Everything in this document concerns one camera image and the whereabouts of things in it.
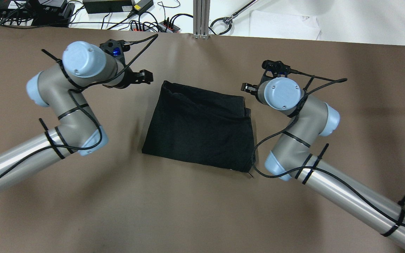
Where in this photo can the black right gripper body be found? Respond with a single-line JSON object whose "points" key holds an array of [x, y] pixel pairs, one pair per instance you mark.
{"points": [[251, 89]]}

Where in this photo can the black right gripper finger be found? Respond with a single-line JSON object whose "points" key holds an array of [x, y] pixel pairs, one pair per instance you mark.
{"points": [[249, 88]]}

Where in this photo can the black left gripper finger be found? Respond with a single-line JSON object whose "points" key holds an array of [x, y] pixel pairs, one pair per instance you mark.
{"points": [[145, 77]]}

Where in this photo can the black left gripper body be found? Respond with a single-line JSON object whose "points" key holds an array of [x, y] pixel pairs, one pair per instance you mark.
{"points": [[129, 78]]}

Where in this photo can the black printed t-shirt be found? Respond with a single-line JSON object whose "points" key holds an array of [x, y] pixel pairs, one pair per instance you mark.
{"points": [[204, 127]]}

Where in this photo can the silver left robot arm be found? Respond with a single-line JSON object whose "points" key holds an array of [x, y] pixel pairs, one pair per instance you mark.
{"points": [[60, 88]]}

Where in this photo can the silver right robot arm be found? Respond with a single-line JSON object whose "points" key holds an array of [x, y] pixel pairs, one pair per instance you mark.
{"points": [[286, 154]]}

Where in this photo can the black power adapter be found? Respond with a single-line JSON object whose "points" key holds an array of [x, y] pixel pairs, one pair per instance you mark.
{"points": [[107, 6]]}

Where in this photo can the red black power strip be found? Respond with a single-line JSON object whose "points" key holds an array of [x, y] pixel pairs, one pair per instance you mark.
{"points": [[163, 26]]}

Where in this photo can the black grabber stick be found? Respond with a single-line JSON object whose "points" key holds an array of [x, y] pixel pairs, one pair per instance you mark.
{"points": [[228, 20]]}

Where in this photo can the aluminium frame post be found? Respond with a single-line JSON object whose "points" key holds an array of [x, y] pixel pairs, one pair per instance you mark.
{"points": [[201, 11]]}

